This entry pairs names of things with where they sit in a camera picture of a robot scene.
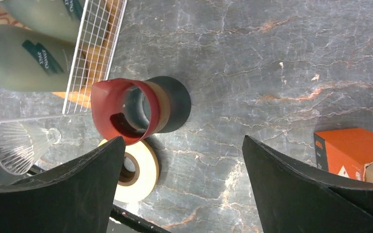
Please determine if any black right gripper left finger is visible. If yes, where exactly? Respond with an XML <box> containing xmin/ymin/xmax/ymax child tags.
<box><xmin>0</xmin><ymin>136</ymin><xmax>127</xmax><ymax>233</ymax></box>

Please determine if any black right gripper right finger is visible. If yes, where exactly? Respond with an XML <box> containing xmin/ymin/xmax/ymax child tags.
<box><xmin>242</xmin><ymin>135</ymin><xmax>373</xmax><ymax>233</ymax></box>

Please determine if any clear glass dripper cone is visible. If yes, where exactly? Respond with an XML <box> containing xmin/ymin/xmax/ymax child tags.
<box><xmin>0</xmin><ymin>122</ymin><xmax>61</xmax><ymax>175</ymax></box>

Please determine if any wooden ring dripper holder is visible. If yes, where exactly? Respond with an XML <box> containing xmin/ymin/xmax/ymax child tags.
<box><xmin>114</xmin><ymin>140</ymin><xmax>160</xmax><ymax>203</ymax></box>

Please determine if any orange coffee filter box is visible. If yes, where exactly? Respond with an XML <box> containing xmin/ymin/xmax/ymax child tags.
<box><xmin>314</xmin><ymin>128</ymin><xmax>373</xmax><ymax>181</ymax></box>

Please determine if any green spray bottle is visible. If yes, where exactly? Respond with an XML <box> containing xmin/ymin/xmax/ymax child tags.
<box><xmin>0</xmin><ymin>24</ymin><xmax>75</xmax><ymax>92</ymax></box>

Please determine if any white wire wooden shelf rack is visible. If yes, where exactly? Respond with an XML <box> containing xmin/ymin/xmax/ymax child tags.
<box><xmin>0</xmin><ymin>0</ymin><xmax>128</xmax><ymax>127</ymax></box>

